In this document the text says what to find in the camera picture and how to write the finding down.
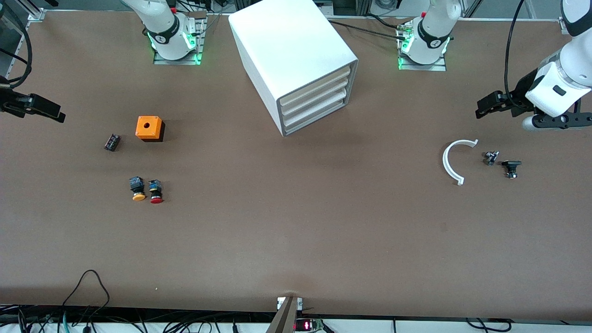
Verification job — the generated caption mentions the white drawer cabinet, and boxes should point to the white drawer cabinet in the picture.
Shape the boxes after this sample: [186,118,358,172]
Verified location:
[228,0,359,137]

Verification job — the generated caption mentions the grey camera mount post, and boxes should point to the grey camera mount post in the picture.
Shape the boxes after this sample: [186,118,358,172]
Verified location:
[265,296,303,333]

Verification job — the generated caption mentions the black flat-head switch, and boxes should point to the black flat-head switch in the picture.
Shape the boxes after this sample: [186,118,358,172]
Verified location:
[502,160,523,179]

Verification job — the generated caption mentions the white box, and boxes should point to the white box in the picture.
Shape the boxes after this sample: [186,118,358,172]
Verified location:
[279,66,353,106]

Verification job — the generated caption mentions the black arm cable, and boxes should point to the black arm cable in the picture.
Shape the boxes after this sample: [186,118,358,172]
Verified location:
[0,0,34,88]
[505,0,528,108]

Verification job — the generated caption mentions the aluminium frame profile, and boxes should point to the aluminium frame profile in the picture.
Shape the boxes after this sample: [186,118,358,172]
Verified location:
[27,0,48,22]

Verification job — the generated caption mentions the yellow push button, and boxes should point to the yellow push button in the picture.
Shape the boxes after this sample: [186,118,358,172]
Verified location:
[129,176,147,202]

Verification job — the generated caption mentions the orange button housing box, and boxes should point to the orange button housing box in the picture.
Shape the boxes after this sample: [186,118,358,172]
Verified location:
[135,116,166,142]

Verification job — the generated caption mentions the white drawer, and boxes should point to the white drawer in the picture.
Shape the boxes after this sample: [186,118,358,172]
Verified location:
[282,88,348,127]
[281,77,349,117]
[283,99,346,136]

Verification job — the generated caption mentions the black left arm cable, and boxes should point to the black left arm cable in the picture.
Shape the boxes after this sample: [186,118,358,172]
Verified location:
[505,0,528,108]

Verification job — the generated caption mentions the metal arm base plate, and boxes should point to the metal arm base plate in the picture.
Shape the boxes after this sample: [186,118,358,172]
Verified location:
[398,44,447,72]
[153,11,207,66]

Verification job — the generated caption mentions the black cable on table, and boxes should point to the black cable on table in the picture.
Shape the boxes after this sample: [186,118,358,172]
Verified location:
[327,14,410,41]

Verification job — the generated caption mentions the black looped cable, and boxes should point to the black looped cable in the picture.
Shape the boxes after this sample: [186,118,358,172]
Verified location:
[62,270,111,321]

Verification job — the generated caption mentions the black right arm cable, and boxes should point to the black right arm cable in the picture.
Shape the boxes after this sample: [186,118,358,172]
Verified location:
[0,0,34,88]

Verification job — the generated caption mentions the electronic board with red display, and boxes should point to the electronic board with red display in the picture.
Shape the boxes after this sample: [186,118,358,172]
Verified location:
[295,318,325,332]

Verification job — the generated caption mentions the red push button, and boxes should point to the red push button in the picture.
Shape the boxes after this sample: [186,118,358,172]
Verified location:
[148,179,164,204]

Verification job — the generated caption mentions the white semicircular plastic clamp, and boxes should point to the white semicircular plastic clamp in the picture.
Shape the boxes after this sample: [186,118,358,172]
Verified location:
[442,139,479,186]

